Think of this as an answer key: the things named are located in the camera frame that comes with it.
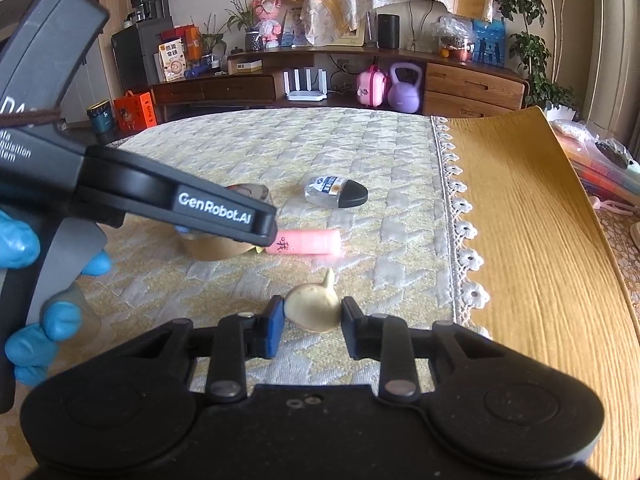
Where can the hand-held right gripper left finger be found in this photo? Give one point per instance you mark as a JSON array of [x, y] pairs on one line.
[[275, 325]]

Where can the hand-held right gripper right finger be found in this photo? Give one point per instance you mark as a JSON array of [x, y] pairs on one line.
[[349, 327]]

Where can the cream garlic-shaped toy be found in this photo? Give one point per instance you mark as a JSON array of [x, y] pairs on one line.
[[312, 307]]

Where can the pink cylinder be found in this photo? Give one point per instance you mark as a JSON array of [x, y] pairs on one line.
[[310, 242]]

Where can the person's left hand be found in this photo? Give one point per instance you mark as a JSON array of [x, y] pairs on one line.
[[45, 332]]

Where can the white wardrobe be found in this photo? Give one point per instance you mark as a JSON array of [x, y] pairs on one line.
[[87, 85]]

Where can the teal bucket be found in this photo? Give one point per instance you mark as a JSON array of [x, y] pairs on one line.
[[102, 119]]

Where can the black cabinet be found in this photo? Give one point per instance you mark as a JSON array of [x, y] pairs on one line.
[[135, 55]]

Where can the brown tape roll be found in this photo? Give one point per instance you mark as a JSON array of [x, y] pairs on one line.
[[220, 247]]

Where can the orange gift box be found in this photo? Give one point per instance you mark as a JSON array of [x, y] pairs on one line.
[[135, 112]]

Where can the black coffee machine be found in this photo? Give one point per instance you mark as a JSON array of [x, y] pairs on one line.
[[152, 2]]

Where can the white cereal box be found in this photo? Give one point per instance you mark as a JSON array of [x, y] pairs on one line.
[[173, 62]]

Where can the flat red box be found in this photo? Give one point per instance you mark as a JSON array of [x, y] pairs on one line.
[[175, 32]]

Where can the clear bottle with black cap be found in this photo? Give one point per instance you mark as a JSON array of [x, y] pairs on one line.
[[325, 190]]

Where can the blue toy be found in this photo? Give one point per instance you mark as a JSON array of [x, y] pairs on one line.
[[194, 72]]

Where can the orange carton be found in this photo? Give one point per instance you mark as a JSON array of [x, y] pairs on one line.
[[194, 45]]

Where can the plant in dark pot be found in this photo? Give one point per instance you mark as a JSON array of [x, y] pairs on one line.
[[212, 52]]

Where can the cream quilted blanket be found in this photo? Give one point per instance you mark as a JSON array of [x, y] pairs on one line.
[[300, 150]]

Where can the yellow cloth with lace trim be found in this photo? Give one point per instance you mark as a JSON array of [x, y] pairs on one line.
[[525, 260]]

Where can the small white box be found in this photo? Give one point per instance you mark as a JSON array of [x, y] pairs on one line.
[[248, 65]]

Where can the plant in patterned pot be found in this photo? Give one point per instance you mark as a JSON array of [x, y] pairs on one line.
[[252, 40]]

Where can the pink doll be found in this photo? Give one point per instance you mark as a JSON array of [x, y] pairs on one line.
[[270, 20]]

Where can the purple kettlebell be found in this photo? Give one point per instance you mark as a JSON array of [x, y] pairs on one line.
[[405, 95]]

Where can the white router with antennas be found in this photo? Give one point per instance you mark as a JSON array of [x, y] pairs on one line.
[[306, 87]]

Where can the small pink suitcase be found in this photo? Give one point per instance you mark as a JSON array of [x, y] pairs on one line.
[[372, 87]]

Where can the blue printed card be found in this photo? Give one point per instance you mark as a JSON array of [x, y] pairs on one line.
[[292, 27]]

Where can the long wooden cabinet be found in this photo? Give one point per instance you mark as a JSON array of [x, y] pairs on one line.
[[475, 85]]

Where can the clear plastic storage box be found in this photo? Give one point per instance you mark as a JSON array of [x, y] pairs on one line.
[[595, 170]]

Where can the black cylindrical speaker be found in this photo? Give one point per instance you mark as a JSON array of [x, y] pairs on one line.
[[388, 32]]

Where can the clear bag of fruit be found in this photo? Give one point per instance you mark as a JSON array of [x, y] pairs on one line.
[[452, 37]]

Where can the blue silhouette picture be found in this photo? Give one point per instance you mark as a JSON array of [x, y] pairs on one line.
[[489, 42]]

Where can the tall green houseplant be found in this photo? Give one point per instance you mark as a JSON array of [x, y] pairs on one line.
[[530, 50]]

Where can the wooden picture frame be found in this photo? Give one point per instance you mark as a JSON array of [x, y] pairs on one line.
[[352, 35]]

